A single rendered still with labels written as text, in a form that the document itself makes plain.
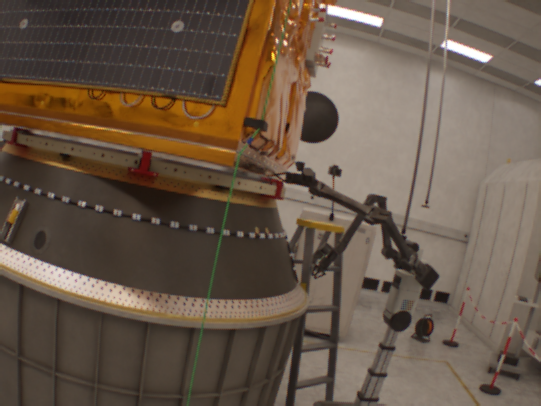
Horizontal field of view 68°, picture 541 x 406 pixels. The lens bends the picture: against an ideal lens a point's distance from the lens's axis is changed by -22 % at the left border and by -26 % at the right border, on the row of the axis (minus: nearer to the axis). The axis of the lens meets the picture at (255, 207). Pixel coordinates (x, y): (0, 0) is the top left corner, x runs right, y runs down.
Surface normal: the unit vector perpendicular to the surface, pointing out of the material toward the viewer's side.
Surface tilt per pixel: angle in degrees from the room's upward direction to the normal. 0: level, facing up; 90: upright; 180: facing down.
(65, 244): 62
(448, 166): 90
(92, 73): 90
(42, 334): 90
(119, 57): 90
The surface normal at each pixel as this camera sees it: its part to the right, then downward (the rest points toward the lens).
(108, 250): 0.30, -0.36
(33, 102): -0.17, 0.20
